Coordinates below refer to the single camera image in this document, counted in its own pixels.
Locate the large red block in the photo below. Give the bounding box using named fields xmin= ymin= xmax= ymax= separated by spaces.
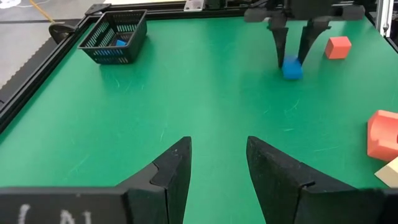
xmin=366 ymin=110 xmax=398 ymax=162

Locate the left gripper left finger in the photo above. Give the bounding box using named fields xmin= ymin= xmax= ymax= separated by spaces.
xmin=116 ymin=136 xmax=192 ymax=224

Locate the blue rectangular block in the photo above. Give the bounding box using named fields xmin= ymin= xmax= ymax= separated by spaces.
xmin=281 ymin=55 xmax=304 ymax=80

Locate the silver mounting plate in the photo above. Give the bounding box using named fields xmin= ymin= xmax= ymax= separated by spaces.
xmin=183 ymin=0 xmax=205 ymax=12

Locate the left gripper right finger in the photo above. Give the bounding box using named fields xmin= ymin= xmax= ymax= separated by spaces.
xmin=246 ymin=136 xmax=386 ymax=224

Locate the short wooden block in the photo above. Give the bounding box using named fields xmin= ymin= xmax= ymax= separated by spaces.
xmin=374 ymin=156 xmax=398 ymax=189

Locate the yellow hanging cable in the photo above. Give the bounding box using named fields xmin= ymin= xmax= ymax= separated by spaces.
xmin=29 ymin=0 xmax=55 ymax=23

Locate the black plastic basket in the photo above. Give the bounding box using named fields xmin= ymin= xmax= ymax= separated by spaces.
xmin=77 ymin=9 xmax=149 ymax=65

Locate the black aluminium table frame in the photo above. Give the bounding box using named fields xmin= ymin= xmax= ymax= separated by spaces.
xmin=0 ymin=0 xmax=398 ymax=134

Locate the silver aluminium profile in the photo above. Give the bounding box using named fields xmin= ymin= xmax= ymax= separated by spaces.
xmin=374 ymin=0 xmax=394 ymax=37

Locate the red square block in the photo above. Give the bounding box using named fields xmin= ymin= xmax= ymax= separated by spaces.
xmin=325 ymin=35 xmax=353 ymax=60

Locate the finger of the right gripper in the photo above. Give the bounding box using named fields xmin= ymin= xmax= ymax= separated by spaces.
xmin=297 ymin=16 xmax=332 ymax=65
xmin=267 ymin=17 xmax=289 ymax=68

